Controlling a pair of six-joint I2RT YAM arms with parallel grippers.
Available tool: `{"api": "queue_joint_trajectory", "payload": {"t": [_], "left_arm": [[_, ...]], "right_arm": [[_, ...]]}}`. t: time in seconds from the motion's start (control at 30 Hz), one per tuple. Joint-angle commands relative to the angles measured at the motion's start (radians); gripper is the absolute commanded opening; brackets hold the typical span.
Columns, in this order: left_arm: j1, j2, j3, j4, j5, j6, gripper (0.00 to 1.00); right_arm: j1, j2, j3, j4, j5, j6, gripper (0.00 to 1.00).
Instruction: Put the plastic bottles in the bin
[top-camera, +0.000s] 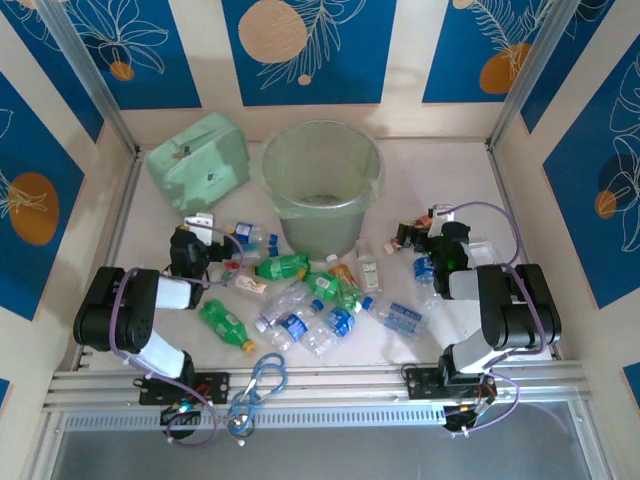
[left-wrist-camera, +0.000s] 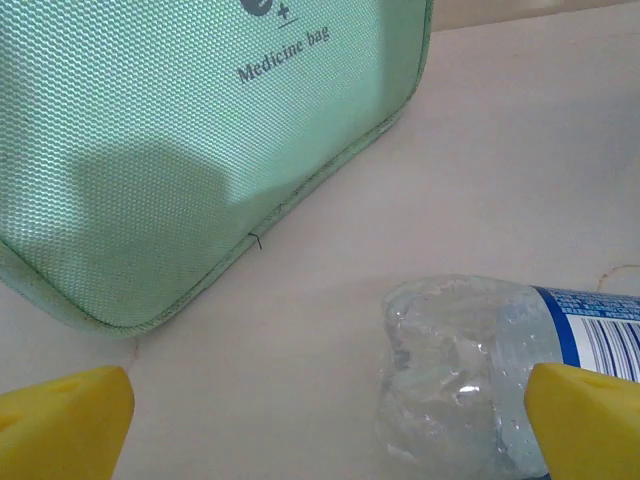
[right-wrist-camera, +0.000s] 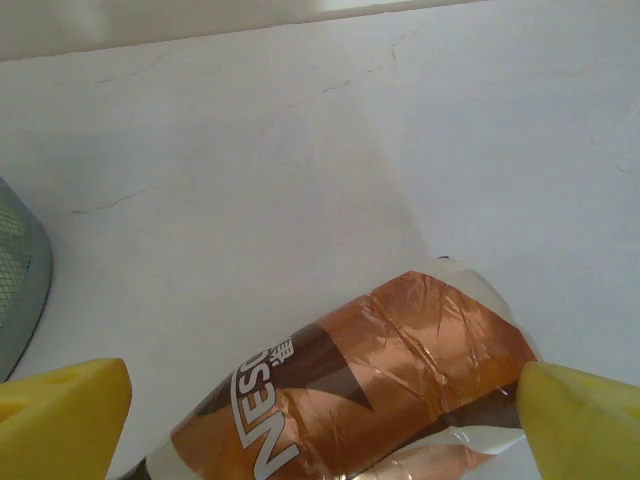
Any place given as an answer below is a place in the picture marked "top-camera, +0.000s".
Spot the small bottle crane picture label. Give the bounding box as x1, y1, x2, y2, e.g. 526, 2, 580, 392
233, 273, 269, 299

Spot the clear bottle pale blue label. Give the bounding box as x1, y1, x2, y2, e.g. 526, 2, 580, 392
360, 295, 431, 341

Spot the clear bottle green white label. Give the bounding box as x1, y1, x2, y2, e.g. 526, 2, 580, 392
353, 238, 384, 294

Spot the crushed green bottle yellow cap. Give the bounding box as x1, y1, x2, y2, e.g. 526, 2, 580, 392
252, 252, 312, 281

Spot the crushed clear bottle white cap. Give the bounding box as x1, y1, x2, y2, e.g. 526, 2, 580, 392
253, 279, 314, 335

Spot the orange red label bottle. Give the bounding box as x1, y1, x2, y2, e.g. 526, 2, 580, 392
325, 253, 360, 291

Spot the mint green zip pouch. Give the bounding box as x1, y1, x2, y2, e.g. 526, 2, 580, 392
146, 112, 251, 225

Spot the translucent green bucket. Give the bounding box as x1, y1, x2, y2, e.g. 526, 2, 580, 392
259, 118, 386, 261

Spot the blue stethoscope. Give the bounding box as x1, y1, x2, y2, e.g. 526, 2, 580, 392
227, 352, 289, 448

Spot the grey metal front panel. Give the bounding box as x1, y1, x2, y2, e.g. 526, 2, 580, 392
49, 429, 601, 480

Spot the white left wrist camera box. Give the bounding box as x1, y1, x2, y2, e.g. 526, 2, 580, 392
183, 212, 216, 234

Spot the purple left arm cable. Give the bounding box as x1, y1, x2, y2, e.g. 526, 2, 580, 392
108, 223, 246, 448

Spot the aluminium front rail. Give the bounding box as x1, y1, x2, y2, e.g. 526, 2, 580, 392
42, 362, 594, 414

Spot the aluminium frame post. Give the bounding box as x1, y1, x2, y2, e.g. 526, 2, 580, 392
37, 0, 142, 157
485, 0, 594, 151

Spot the slotted grey cable duct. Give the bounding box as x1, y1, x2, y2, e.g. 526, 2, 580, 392
62, 405, 446, 432

